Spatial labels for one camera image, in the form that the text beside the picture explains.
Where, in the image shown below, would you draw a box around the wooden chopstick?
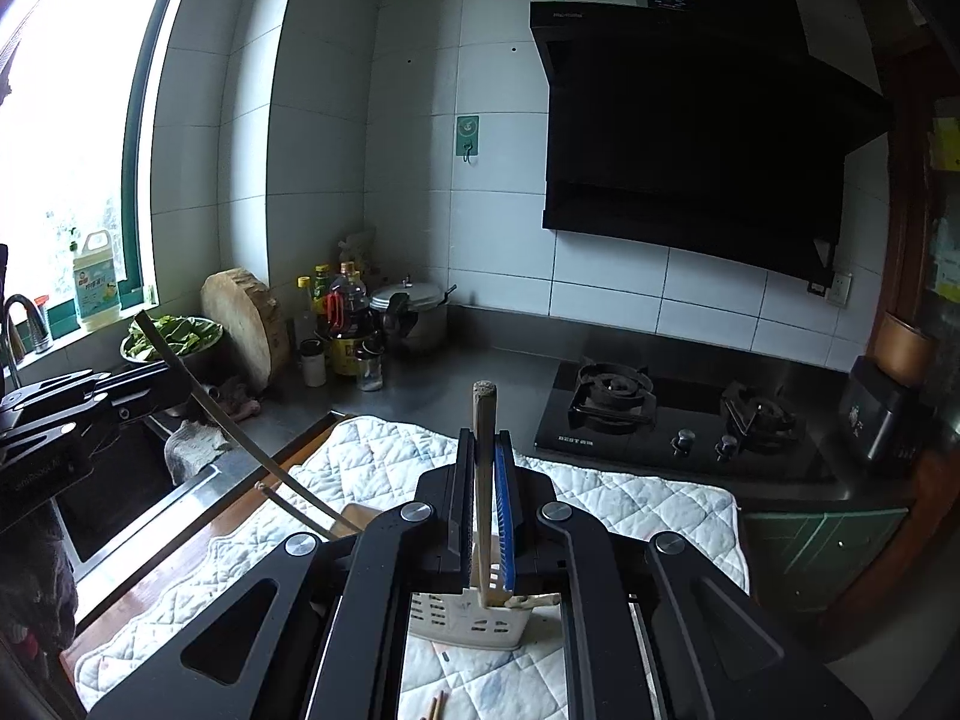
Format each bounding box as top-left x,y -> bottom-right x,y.
254,481 -> 335,541
133,310 -> 363,535
425,691 -> 448,720
472,380 -> 496,608
505,593 -> 562,611

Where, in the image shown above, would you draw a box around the black sink faucet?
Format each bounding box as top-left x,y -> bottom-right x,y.
3,294 -> 52,390

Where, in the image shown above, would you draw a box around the grey dish rag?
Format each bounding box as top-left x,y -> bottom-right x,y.
164,421 -> 231,486

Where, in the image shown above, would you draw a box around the white plastic utensil holder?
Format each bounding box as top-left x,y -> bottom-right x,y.
409,589 -> 532,652

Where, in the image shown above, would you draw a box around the green cabinet drawers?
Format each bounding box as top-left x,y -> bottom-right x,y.
742,507 -> 908,614

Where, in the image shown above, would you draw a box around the white quilted cloth mat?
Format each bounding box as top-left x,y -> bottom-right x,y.
73,416 -> 750,718

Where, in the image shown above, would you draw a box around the steel bowl of greens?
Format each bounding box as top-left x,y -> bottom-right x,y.
121,316 -> 224,377

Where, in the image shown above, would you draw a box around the round wooden cutting board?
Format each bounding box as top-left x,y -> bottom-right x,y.
200,268 -> 290,392

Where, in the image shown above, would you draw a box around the black gas stove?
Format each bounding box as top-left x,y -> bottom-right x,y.
535,362 -> 835,484

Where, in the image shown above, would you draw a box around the small white seasoning jar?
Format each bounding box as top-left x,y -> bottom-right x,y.
299,338 -> 327,388

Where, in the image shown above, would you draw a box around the yellow cap sauce bottle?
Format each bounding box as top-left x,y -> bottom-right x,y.
293,275 -> 317,346

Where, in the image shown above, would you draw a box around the black rice cooker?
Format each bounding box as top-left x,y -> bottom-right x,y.
838,356 -> 934,465

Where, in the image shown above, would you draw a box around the cooking oil bottle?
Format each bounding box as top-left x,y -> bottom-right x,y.
325,260 -> 371,379

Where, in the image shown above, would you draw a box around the silver pressure cooker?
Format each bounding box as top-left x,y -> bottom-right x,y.
370,277 -> 457,351

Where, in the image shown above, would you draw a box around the copper pot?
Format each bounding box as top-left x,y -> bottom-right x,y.
872,312 -> 939,387

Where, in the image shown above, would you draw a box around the black range hood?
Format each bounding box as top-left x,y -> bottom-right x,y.
529,0 -> 887,291

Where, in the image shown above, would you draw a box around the wall power socket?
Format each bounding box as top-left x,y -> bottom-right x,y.
827,271 -> 853,307

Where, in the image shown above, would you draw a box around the green wall hook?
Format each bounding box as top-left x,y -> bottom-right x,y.
454,114 -> 480,164

